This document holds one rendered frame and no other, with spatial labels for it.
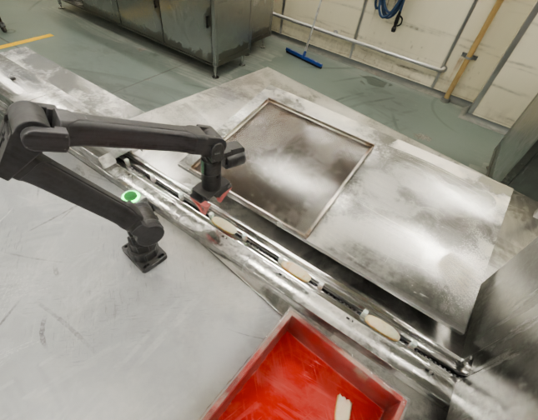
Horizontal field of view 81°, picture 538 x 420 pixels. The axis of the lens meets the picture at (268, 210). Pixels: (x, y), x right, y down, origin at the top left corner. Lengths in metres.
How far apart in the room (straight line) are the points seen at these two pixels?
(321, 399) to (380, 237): 0.50
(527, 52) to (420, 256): 3.17
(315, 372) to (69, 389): 0.57
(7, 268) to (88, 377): 0.42
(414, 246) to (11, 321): 1.14
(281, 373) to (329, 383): 0.12
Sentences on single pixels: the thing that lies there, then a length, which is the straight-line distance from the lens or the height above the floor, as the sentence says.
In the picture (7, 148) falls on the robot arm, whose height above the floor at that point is 1.30.
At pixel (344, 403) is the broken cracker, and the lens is 0.89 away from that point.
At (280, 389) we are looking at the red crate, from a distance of 0.87.
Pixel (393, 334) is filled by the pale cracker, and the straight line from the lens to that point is 0.96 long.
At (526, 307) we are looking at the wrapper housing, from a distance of 0.88.
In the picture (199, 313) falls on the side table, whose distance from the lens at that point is 0.93.
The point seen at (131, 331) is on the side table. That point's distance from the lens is 0.94.
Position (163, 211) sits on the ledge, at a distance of 1.10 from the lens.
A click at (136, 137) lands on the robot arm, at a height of 1.25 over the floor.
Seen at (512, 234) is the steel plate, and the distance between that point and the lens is 1.51.
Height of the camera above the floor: 1.67
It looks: 47 degrees down
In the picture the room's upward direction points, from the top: 9 degrees clockwise
